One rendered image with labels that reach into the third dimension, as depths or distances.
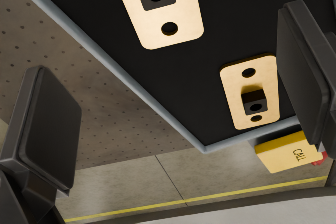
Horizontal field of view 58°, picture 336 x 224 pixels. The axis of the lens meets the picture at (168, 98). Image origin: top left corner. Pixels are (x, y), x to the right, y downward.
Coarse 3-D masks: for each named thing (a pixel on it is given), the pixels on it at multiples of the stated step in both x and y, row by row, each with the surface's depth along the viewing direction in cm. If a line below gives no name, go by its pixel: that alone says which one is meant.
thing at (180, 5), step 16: (128, 0) 16; (144, 0) 15; (160, 0) 15; (176, 0) 16; (192, 0) 16; (144, 16) 17; (160, 16) 17; (176, 16) 17; (192, 16) 17; (144, 32) 18; (160, 32) 18; (176, 32) 18; (192, 32) 18
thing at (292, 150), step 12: (300, 132) 30; (264, 144) 32; (276, 144) 31; (288, 144) 30; (300, 144) 30; (264, 156) 32; (276, 156) 32; (288, 156) 32; (300, 156) 32; (312, 156) 33; (276, 168) 34; (288, 168) 35
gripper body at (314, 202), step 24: (288, 192) 6; (312, 192) 6; (144, 216) 7; (168, 216) 6; (192, 216) 6; (216, 216) 6; (240, 216) 6; (264, 216) 6; (288, 216) 6; (312, 216) 6
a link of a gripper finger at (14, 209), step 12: (0, 180) 9; (12, 180) 9; (0, 192) 8; (12, 192) 8; (0, 204) 8; (12, 204) 8; (24, 204) 8; (0, 216) 8; (12, 216) 8; (24, 216) 8; (48, 216) 10; (60, 216) 10
